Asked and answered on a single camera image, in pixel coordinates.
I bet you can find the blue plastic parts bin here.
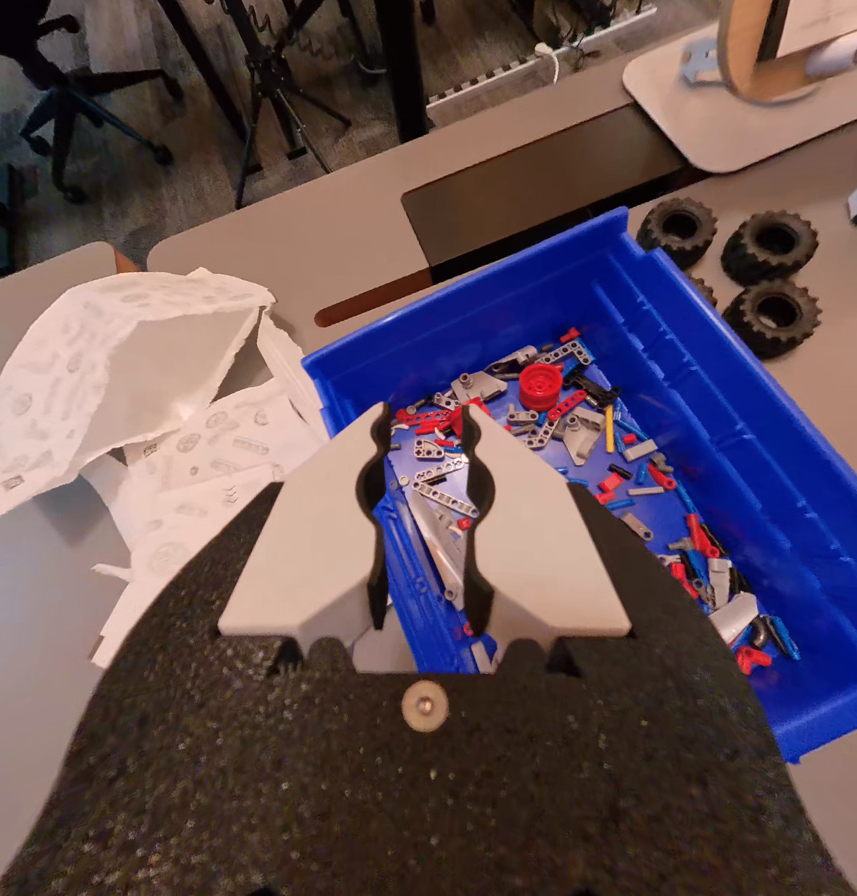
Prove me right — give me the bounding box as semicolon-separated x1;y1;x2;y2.
301;206;857;764

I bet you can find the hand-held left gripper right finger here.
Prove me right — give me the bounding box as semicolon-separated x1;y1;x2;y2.
462;403;634;644

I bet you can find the black table leg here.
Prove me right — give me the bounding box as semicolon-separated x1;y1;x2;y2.
376;0;429;144

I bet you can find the white power strip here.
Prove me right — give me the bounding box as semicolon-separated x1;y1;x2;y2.
425;3;660;127

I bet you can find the torn white printed paper bag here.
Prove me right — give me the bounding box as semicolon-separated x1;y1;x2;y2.
85;308;331;669
0;267;277;519

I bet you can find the black office chair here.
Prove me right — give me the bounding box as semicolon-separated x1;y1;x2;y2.
0;0;184;204

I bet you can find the pile of small toy bricks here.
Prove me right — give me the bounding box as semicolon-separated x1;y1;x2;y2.
386;325;803;676

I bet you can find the black tripod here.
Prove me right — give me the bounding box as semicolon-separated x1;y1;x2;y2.
218;0;352;211

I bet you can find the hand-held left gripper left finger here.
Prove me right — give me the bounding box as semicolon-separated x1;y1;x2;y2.
217;401;394;639

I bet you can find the white printed display board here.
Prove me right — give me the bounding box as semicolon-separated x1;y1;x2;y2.
778;0;857;57

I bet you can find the white rounded knob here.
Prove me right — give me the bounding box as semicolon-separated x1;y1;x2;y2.
806;38;857;78

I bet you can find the dark desk cable flap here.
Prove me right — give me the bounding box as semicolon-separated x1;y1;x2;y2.
400;105;690;267

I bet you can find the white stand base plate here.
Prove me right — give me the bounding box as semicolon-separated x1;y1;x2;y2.
623;21;857;174

